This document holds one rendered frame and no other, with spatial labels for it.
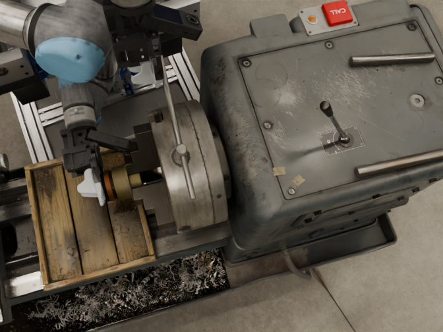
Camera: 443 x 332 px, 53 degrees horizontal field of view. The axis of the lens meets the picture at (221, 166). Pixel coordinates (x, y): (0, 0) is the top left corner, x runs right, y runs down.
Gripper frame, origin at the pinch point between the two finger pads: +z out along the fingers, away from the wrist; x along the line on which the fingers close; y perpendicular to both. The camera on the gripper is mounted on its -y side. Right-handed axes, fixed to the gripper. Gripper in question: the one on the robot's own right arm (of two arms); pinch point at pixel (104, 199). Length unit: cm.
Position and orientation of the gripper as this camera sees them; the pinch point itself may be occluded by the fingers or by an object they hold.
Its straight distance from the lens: 110.1
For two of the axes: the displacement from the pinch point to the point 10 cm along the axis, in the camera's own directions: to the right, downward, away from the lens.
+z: 2.6, 9.2, -3.0
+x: 0.6, -3.3, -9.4
